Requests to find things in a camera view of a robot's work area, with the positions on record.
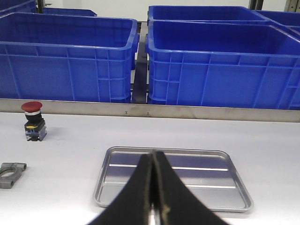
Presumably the blue plastic crate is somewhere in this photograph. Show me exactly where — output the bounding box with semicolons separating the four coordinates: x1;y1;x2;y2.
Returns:
0;0;36;16
43;7;97;17
256;10;300;39
147;5;271;25
0;13;139;103
146;20;300;110

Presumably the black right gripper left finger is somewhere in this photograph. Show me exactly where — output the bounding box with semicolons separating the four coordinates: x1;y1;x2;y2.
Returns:
90;154;153;225

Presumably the grey metal clamp block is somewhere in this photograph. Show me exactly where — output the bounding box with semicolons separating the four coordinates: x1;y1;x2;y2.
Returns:
0;163;27;189

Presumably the red emergency stop button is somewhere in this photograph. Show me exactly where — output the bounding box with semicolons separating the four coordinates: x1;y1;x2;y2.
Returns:
21;101;47;141

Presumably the silver metal tray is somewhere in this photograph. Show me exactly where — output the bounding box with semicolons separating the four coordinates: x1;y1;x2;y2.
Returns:
94;146;254;213

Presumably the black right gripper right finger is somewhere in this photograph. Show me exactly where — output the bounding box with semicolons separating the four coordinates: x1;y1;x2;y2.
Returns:
152;151;227;225

